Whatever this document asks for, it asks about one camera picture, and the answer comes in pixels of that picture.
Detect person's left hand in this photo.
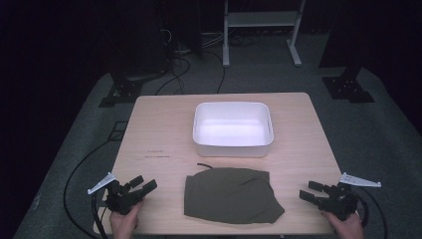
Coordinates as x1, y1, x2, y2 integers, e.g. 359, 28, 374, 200
108, 200, 144, 239

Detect white floor cables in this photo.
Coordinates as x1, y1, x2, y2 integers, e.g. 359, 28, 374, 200
200, 31, 228, 48

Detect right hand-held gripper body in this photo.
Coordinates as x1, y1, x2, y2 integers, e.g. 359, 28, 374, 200
319, 171, 382, 222

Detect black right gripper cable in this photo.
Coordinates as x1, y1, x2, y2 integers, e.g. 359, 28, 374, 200
354, 187, 389, 239

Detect person's right hand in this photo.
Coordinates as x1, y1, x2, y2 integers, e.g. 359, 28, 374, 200
321, 212, 365, 239

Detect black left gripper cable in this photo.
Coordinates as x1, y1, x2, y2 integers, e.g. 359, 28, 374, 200
63, 138, 115, 239

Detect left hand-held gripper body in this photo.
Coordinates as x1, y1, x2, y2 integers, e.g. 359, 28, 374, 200
87, 171, 147, 216

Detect white plastic bin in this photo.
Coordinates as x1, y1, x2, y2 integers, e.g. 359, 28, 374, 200
192, 101, 275, 158

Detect white metal stand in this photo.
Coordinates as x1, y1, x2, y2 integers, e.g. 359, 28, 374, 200
222, 0, 307, 69

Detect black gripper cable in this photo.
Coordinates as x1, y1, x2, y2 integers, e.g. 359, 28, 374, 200
354, 187, 389, 239
63, 138, 115, 239

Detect black floor cable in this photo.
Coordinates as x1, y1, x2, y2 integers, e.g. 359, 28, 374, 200
153, 56, 192, 97
202, 49, 227, 95

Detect olive green cloth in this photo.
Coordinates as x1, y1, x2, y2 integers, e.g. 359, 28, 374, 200
183, 162, 286, 225

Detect black stand with flat base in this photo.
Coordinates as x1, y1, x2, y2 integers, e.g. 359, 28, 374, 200
318, 0, 376, 105
98, 64, 168, 109

